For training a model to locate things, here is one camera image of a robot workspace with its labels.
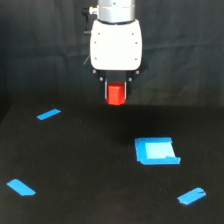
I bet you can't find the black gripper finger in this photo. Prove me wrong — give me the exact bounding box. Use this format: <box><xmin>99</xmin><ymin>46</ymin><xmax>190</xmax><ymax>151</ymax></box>
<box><xmin>104</xmin><ymin>80</ymin><xmax>108</xmax><ymax>99</ymax></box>
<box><xmin>124</xmin><ymin>79</ymin><xmax>131</xmax><ymax>100</ymax></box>

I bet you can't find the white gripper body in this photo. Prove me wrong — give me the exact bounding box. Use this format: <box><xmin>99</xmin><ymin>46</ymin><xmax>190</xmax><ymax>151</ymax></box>
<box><xmin>90</xmin><ymin>19</ymin><xmax>143</xmax><ymax>81</ymax></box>

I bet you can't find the red hexagonal block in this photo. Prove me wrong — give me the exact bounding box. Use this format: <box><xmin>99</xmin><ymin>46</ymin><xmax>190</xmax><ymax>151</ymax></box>
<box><xmin>107</xmin><ymin>81</ymin><xmax>126</xmax><ymax>106</ymax></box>

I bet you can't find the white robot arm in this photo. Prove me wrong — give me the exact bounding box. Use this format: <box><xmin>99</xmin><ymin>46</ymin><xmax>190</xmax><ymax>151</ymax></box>
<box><xmin>82</xmin><ymin>0</ymin><xmax>143</xmax><ymax>106</ymax></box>

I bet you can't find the blue tape strip top left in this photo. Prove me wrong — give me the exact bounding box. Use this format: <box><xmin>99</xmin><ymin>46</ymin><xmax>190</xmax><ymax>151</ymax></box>
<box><xmin>37</xmin><ymin>109</ymin><xmax>61</xmax><ymax>120</ymax></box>

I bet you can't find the blue tape strip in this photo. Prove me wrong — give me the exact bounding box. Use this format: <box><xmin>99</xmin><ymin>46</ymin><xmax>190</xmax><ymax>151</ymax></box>
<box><xmin>7</xmin><ymin>179</ymin><xmax>35</xmax><ymax>196</ymax></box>
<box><xmin>178</xmin><ymin>187</ymin><xmax>206</xmax><ymax>205</ymax></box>
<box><xmin>37</xmin><ymin>109</ymin><xmax>61</xmax><ymax>120</ymax></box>

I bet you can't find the blue tape square marker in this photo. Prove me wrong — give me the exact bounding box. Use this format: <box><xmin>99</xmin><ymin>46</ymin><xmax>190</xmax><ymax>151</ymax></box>
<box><xmin>135</xmin><ymin>137</ymin><xmax>181</xmax><ymax>165</ymax></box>

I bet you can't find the blue tape strip bottom right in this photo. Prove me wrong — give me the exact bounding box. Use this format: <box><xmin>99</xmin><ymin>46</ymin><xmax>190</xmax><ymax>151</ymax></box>
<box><xmin>178</xmin><ymin>187</ymin><xmax>206</xmax><ymax>205</ymax></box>

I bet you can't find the blue tape strip bottom left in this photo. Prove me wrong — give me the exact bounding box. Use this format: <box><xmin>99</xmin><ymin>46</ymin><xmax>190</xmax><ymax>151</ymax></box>
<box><xmin>7</xmin><ymin>179</ymin><xmax>35</xmax><ymax>196</ymax></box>

